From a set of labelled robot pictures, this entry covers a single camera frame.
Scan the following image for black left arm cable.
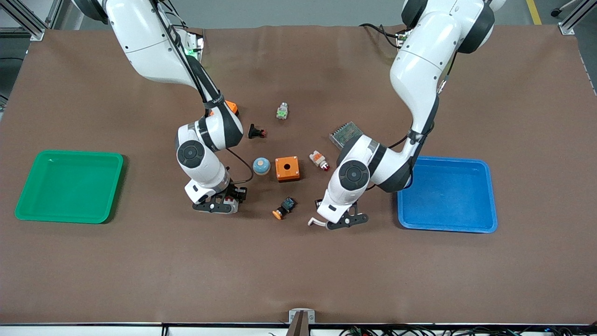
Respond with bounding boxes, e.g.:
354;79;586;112
368;47;460;192

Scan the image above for dark camera pole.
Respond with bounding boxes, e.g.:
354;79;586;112
285;312;311;336

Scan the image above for metal mesh power supply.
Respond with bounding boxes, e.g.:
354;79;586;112
329;121;364;150

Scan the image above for white orange red indicator lamp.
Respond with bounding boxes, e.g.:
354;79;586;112
309;150;330;172

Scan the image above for orange mushroom button blue body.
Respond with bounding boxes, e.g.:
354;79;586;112
272;197;296;220

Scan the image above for aluminium frame profile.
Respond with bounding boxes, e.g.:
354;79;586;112
0;0;63;41
557;0;597;36

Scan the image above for brown table mat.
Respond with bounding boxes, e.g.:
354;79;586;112
0;24;597;325

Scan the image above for green plastic tray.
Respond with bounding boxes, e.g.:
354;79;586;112
14;150;125;224

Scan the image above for orange button box black base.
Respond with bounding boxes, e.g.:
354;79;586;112
209;101;239;117

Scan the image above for black base cable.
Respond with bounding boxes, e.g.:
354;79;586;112
359;22;406;48

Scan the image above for blue plastic tray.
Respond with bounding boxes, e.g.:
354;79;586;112
396;155;498;233

